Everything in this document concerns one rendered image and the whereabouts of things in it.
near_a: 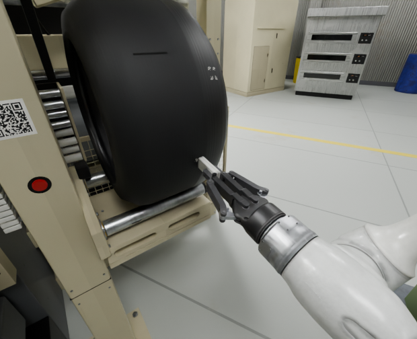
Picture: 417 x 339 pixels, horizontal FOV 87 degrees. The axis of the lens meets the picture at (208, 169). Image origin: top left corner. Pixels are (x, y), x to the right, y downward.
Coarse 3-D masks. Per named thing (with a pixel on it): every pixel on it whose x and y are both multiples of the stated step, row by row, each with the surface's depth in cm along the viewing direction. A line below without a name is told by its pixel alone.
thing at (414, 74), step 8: (408, 56) 565; (416, 56) 544; (408, 64) 563; (416, 64) 548; (408, 72) 565; (416, 72) 553; (400, 80) 586; (408, 80) 569; (416, 80) 559; (400, 88) 588; (408, 88) 574; (416, 88) 568
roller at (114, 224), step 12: (180, 192) 72; (192, 192) 74; (204, 192) 77; (156, 204) 68; (168, 204) 69; (120, 216) 63; (132, 216) 64; (144, 216) 65; (108, 228) 60; (120, 228) 62
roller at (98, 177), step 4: (96, 172) 83; (100, 172) 83; (92, 176) 81; (96, 176) 81; (100, 176) 82; (104, 176) 83; (88, 180) 80; (92, 180) 80; (96, 180) 81; (100, 180) 82; (104, 180) 83; (108, 180) 84; (88, 184) 80; (92, 184) 81; (96, 184) 82
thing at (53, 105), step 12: (36, 84) 85; (48, 84) 87; (48, 96) 79; (60, 96) 81; (48, 108) 79; (60, 108) 93; (60, 120) 84; (72, 120) 85; (60, 132) 86; (72, 132) 88; (60, 144) 86; (72, 144) 89; (72, 156) 91; (84, 156) 93
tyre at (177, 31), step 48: (96, 0) 42; (144, 0) 47; (96, 48) 40; (144, 48) 41; (192, 48) 46; (96, 96) 43; (144, 96) 40; (192, 96) 46; (96, 144) 78; (144, 144) 43; (192, 144) 49; (144, 192) 52
